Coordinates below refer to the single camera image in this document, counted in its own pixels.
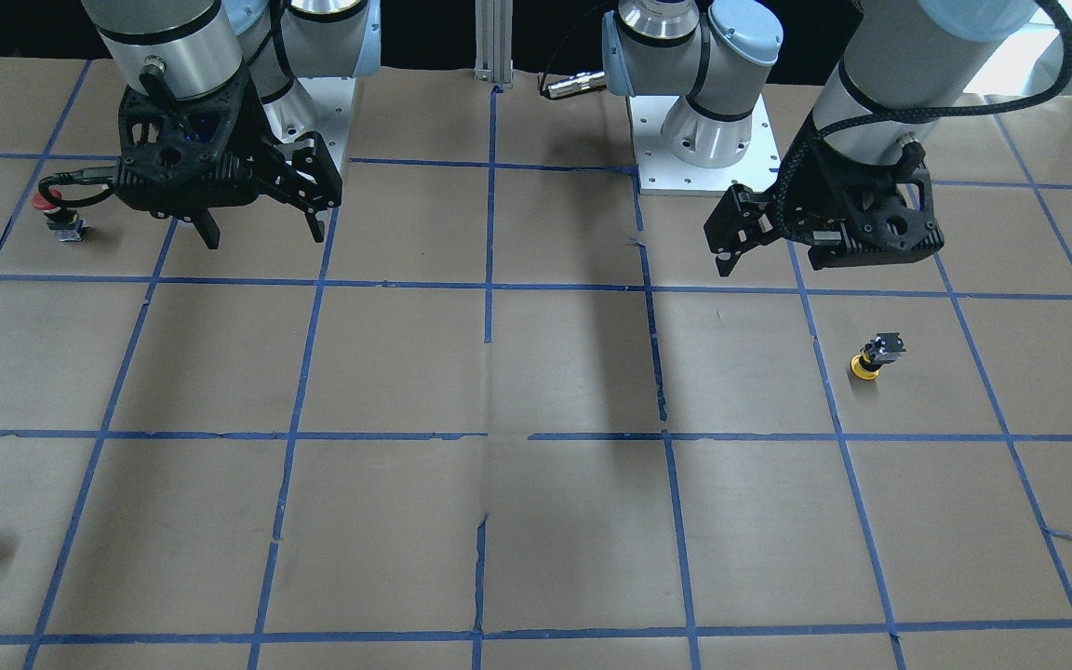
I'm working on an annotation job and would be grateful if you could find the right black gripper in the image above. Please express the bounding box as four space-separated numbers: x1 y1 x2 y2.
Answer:
114 65 343 250

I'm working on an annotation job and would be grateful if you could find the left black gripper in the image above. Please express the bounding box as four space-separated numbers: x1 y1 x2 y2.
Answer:
703 140 946 278

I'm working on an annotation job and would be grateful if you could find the yellow push button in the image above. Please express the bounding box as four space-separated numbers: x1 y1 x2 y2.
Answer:
850 332 905 381

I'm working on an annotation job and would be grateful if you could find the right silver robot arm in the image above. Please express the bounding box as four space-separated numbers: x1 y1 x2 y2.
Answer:
84 1 382 249

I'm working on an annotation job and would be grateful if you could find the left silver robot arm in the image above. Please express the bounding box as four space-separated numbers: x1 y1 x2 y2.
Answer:
601 1 1072 276

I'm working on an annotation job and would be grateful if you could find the red push button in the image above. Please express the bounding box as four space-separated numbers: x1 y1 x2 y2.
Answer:
31 188 85 242

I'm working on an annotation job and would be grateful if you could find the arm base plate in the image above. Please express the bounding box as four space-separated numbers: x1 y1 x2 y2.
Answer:
628 95 780 196
299 77 358 174

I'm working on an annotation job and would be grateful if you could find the black braided cable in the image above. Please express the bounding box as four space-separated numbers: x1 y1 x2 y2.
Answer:
769 0 1072 243

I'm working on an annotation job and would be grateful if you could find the aluminium frame post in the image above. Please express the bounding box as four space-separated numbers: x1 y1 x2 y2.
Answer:
474 0 513 88

